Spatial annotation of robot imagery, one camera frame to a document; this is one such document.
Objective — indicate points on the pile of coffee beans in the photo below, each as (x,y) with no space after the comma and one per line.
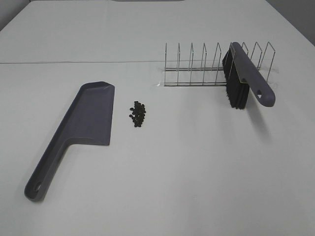
(138,113)

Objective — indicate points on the grey plastic dustpan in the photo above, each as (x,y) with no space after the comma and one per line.
(87,121)

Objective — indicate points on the metal wire rack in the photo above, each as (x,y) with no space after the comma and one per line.
(204,68)

